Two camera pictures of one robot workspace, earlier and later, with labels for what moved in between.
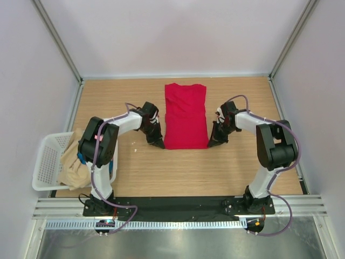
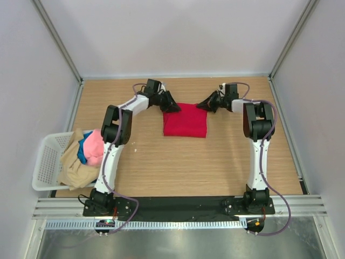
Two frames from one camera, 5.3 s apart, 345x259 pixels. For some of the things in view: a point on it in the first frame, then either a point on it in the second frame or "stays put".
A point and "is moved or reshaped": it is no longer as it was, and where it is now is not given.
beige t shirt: [74, 174] stays put
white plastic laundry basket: [46, 175] stays put
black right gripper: [219, 129] → [214, 100]
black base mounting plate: [176, 206] stays put
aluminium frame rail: [301, 206] stays put
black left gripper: [153, 129] → [164, 100]
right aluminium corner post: [310, 5] stays put
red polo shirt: [186, 120] is moved or reshaped
